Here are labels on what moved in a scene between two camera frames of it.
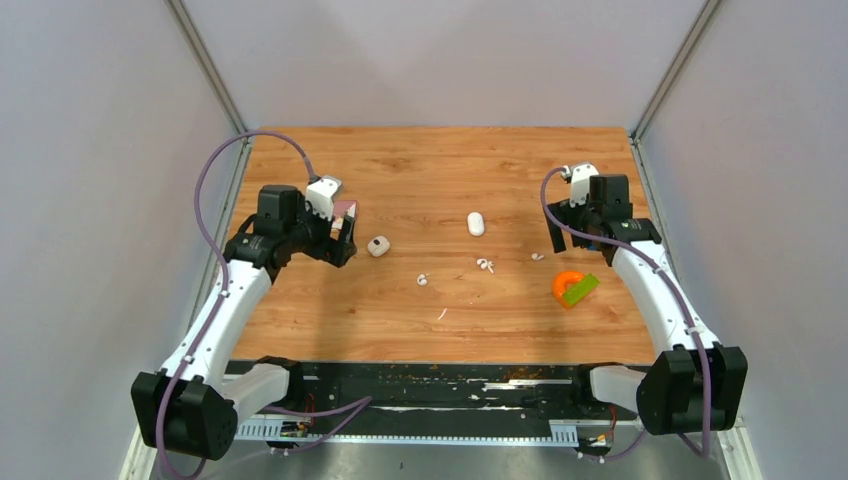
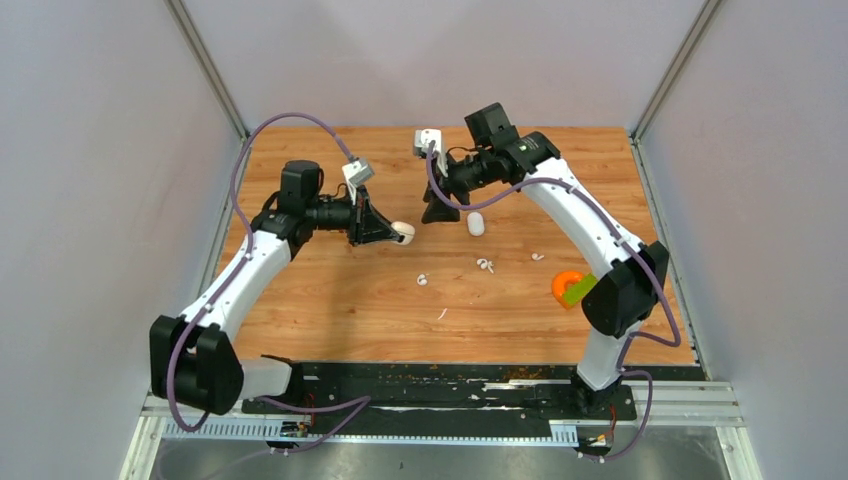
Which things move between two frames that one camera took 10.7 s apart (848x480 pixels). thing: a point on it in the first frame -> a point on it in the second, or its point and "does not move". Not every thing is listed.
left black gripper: (335, 251) -> (367, 224)
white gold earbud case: (378, 246) -> (405, 229)
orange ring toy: (560, 281) does not move
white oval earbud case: (475, 224) does not move
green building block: (580, 290) does not move
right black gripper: (563, 213) -> (437, 209)
